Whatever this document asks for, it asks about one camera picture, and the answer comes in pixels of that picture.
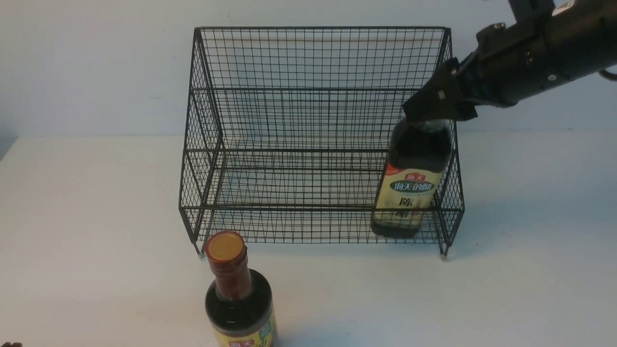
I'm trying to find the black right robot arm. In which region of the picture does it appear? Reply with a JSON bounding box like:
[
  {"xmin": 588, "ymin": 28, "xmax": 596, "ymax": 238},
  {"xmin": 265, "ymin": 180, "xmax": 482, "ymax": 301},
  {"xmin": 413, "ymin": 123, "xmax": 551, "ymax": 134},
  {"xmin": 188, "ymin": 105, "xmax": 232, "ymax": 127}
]
[{"xmin": 402, "ymin": 0, "xmax": 617, "ymax": 122}]

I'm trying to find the soy sauce bottle red cap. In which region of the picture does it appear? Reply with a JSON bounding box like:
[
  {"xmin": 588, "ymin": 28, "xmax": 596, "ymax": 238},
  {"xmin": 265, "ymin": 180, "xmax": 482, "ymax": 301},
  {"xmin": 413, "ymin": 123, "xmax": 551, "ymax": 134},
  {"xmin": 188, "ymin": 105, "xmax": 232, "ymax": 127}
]
[{"xmin": 204, "ymin": 230, "xmax": 281, "ymax": 347}]

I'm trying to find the vinegar bottle gold cap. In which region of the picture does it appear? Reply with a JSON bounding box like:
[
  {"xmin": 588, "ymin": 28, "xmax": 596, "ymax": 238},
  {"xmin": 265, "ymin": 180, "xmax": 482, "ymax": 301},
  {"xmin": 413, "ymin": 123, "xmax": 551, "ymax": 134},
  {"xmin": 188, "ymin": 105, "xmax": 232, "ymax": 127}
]
[{"xmin": 371, "ymin": 119, "xmax": 452, "ymax": 239}]

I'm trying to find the black wire mesh rack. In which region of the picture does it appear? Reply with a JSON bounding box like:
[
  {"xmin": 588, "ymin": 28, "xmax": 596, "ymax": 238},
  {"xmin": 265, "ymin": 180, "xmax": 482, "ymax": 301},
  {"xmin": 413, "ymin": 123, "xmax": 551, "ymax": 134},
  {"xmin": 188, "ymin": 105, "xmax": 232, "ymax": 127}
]
[{"xmin": 178, "ymin": 26, "xmax": 464, "ymax": 260}]

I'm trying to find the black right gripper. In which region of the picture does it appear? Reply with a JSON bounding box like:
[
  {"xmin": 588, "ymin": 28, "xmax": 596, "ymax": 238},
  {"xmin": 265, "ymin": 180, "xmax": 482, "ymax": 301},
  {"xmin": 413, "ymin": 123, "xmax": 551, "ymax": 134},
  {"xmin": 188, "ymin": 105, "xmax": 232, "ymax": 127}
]
[{"xmin": 402, "ymin": 22, "xmax": 560, "ymax": 121}]

